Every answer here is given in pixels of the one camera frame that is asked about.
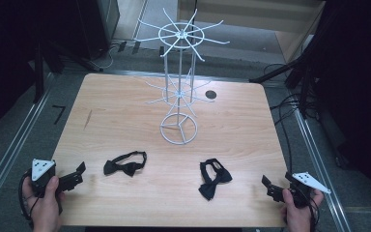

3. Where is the white wire hook rack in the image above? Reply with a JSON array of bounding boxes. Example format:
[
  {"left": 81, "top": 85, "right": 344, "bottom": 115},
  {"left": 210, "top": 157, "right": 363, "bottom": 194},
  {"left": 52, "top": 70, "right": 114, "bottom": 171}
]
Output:
[{"left": 133, "top": 7, "right": 231, "bottom": 146}]

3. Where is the white floor cable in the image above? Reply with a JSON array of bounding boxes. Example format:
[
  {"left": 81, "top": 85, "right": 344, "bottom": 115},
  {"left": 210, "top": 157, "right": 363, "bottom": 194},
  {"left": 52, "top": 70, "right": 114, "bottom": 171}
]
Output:
[{"left": 100, "top": 44, "right": 124, "bottom": 71}]

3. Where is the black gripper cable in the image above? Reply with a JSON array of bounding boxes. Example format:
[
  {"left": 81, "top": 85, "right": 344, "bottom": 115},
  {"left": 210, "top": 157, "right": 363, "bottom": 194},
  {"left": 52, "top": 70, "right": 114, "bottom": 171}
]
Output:
[
  {"left": 17, "top": 169, "right": 36, "bottom": 230},
  {"left": 307, "top": 196, "right": 321, "bottom": 232}
]

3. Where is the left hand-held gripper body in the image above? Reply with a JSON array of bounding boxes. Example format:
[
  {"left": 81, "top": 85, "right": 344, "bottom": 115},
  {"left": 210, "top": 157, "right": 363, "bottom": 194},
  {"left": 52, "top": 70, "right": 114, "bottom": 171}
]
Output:
[{"left": 30, "top": 158, "right": 59, "bottom": 198}]

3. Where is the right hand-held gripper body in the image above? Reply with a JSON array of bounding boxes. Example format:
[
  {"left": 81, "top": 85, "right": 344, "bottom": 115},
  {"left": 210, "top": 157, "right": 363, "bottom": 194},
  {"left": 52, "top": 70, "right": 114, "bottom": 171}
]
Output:
[{"left": 288, "top": 171, "right": 332, "bottom": 209}]

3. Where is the black bow tie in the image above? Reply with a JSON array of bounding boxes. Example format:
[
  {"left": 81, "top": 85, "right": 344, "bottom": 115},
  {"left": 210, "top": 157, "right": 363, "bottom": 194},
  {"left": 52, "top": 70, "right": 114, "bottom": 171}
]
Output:
[
  {"left": 197, "top": 158, "right": 234, "bottom": 202},
  {"left": 102, "top": 150, "right": 149, "bottom": 178}
]

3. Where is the person's left hand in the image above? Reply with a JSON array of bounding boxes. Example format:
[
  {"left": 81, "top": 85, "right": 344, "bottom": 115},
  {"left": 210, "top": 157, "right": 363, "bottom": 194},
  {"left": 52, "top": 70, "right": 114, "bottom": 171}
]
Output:
[{"left": 22, "top": 175, "right": 66, "bottom": 232}]

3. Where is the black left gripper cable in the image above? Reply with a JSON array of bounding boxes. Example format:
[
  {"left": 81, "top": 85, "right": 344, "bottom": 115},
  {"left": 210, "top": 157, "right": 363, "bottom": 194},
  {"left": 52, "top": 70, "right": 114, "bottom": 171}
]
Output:
[{"left": 17, "top": 169, "right": 36, "bottom": 230}]

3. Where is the dark cabinet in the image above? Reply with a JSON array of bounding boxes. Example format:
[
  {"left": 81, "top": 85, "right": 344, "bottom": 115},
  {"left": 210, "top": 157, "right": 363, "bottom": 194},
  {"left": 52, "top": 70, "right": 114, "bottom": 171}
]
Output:
[{"left": 76, "top": 0, "right": 121, "bottom": 61}]

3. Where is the black floor cable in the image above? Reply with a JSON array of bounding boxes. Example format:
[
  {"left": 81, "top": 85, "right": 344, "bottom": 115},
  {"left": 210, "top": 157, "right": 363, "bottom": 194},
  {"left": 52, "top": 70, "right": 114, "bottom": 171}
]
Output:
[{"left": 269, "top": 96, "right": 307, "bottom": 173}]

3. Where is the black metal frame bar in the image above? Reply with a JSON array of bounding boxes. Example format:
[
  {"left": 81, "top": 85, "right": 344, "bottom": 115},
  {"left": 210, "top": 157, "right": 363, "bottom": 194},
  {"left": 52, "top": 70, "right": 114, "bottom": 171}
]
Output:
[{"left": 248, "top": 54, "right": 307, "bottom": 85}]

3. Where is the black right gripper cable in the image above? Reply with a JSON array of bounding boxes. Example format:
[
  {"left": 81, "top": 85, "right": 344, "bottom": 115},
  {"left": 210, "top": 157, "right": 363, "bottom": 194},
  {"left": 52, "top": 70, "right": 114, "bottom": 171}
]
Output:
[{"left": 307, "top": 196, "right": 321, "bottom": 232}]

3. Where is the black stand leg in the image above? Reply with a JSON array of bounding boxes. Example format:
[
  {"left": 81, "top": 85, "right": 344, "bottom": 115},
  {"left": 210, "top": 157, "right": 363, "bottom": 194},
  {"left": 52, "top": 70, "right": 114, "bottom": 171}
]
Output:
[{"left": 32, "top": 38, "right": 46, "bottom": 104}]

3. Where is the metal floor rail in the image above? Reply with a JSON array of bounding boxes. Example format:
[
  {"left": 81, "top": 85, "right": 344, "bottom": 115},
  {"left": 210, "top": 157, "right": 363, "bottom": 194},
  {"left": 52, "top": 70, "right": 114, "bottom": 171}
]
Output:
[
  {"left": 293, "top": 107, "right": 353, "bottom": 232},
  {"left": 0, "top": 72, "right": 56, "bottom": 223}
]

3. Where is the person's right hand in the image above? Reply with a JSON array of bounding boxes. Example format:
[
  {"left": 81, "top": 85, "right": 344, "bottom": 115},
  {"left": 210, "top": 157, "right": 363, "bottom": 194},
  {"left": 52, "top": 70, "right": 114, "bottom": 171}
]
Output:
[{"left": 280, "top": 188, "right": 325, "bottom": 232}]

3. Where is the light wooden cabinet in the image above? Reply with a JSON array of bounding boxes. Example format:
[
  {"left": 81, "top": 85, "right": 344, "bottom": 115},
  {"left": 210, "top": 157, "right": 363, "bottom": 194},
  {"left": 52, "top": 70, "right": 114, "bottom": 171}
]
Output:
[{"left": 177, "top": 0, "right": 327, "bottom": 64}]

